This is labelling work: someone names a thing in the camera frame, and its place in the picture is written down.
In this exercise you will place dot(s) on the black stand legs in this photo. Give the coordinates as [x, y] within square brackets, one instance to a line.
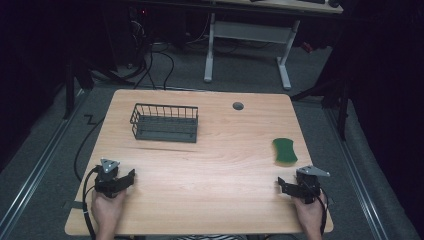
[71, 86]
[336, 96]

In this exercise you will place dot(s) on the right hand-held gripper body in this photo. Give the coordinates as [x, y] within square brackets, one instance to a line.
[308, 185]

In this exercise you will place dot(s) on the metal floor rail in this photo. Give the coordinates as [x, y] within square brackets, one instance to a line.
[360, 180]
[36, 166]

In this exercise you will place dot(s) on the grey round table grommet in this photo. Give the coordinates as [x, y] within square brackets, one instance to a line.
[238, 106]

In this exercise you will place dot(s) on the dark computer tower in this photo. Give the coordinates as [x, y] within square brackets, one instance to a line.
[140, 33]

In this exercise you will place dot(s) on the person's right hand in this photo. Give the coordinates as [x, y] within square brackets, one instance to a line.
[310, 216]

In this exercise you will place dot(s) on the person's left hand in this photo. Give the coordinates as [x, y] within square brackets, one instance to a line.
[106, 210]

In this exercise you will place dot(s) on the striped clothing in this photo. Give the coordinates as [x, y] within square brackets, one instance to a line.
[210, 237]

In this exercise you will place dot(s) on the white-legged wooden desk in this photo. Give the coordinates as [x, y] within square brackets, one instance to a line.
[253, 31]

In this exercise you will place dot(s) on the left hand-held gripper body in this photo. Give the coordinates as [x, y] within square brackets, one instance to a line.
[107, 176]

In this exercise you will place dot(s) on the green sponge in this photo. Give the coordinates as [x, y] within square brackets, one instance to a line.
[285, 151]

